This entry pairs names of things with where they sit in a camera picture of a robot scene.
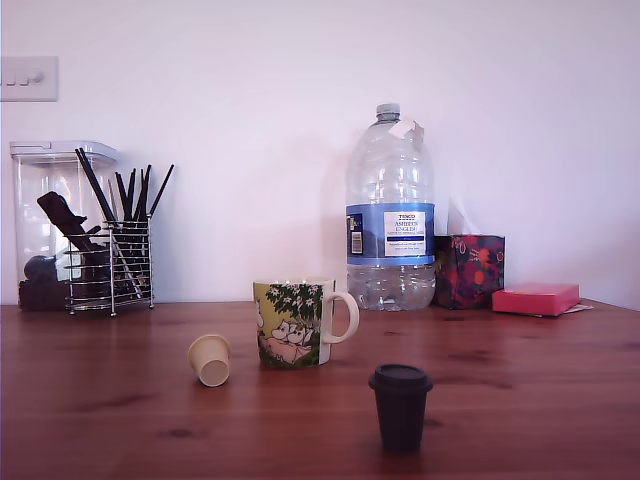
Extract cream coffee capsule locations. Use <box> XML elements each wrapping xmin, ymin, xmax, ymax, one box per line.
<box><xmin>187</xmin><ymin>333</ymin><xmax>232</xmax><ymax>388</ymax></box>

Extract black coffee capsule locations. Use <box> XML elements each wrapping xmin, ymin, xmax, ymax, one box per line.
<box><xmin>368</xmin><ymin>363</ymin><xmax>435</xmax><ymax>454</ymax></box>

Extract large clear water bottle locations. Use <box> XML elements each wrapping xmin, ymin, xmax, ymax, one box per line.
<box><xmin>345</xmin><ymin>103</ymin><xmax>437</xmax><ymax>312</ymax></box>

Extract cartoon print ceramic mug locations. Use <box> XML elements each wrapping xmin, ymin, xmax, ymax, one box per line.
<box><xmin>252</xmin><ymin>276</ymin><xmax>360</xmax><ymax>371</ymax></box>

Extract white tissue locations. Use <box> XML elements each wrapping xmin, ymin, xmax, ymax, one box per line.
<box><xmin>447</xmin><ymin>194</ymin><xmax>484</xmax><ymax>236</ymax></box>

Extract floral tissue box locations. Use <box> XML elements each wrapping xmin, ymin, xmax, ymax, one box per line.
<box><xmin>433</xmin><ymin>233</ymin><xmax>506</xmax><ymax>310</ymax></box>

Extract pink flat box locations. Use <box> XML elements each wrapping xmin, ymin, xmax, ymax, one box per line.
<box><xmin>491</xmin><ymin>282</ymin><xmax>582</xmax><ymax>318</ymax></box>

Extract black plastic scoop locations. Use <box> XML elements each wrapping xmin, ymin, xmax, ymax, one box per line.
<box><xmin>37</xmin><ymin>191</ymin><xmax>103</xmax><ymax>254</ymax></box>

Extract paper sheet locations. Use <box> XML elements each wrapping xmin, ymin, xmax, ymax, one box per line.
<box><xmin>529</xmin><ymin>301</ymin><xmax>596</xmax><ymax>318</ymax></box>

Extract dark round ball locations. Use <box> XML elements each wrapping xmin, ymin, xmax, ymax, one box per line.
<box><xmin>23</xmin><ymin>254</ymin><xmax>56</xmax><ymax>281</ymax></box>

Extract dark container contents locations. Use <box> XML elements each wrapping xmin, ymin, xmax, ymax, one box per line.
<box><xmin>18</xmin><ymin>278</ymin><xmax>69</xmax><ymax>310</ymax></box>

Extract clear plastic storage container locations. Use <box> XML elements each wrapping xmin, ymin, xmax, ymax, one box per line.
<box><xmin>9</xmin><ymin>141</ymin><xmax>120</xmax><ymax>312</ymax></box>

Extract chrome wire utensil rack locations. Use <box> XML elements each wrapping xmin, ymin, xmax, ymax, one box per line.
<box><xmin>63</xmin><ymin>219</ymin><xmax>155</xmax><ymax>317</ymax></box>

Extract white wall switch plate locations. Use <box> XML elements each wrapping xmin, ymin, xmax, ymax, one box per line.
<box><xmin>0</xmin><ymin>55</ymin><xmax>60</xmax><ymax>103</ymax></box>

